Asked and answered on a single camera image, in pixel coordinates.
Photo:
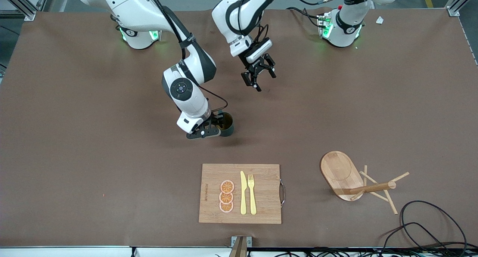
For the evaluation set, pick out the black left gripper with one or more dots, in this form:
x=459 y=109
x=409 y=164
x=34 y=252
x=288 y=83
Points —
x=258 y=67

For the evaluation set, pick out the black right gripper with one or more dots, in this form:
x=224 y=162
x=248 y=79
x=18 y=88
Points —
x=214 y=120

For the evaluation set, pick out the dark green cup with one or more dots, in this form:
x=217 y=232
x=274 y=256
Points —
x=227 y=129

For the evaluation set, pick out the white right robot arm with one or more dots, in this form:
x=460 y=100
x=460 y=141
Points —
x=130 y=6

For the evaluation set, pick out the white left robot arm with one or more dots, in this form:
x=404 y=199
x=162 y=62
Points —
x=227 y=18

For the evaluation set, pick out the orange slice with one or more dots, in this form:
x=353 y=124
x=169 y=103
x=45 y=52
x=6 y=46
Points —
x=226 y=198
x=227 y=186
x=226 y=207

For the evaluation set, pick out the yellow plastic knife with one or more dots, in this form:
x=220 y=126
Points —
x=243 y=197

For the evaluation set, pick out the yellow plastic fork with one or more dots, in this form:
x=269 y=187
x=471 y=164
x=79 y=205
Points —
x=252 y=201

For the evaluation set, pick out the wooden mug tree rack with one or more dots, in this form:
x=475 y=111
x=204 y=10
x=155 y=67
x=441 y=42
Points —
x=340 y=171

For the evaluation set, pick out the brown bar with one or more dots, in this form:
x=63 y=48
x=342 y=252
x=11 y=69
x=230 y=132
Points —
x=239 y=251

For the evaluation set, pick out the white paper scrap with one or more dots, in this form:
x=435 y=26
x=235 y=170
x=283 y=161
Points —
x=379 y=20

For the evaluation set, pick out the grey metal bracket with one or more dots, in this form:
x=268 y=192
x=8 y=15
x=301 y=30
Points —
x=233 y=240

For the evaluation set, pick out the aluminium frame profile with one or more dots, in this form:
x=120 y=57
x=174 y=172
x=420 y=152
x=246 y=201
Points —
x=453 y=8
x=22 y=8

